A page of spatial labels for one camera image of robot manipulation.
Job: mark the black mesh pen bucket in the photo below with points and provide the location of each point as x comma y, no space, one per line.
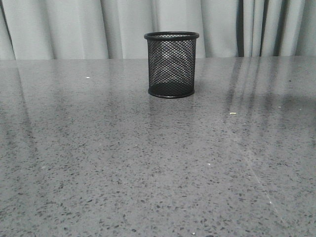
171,63

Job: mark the grey curtain backdrop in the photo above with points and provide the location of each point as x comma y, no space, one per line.
101,29

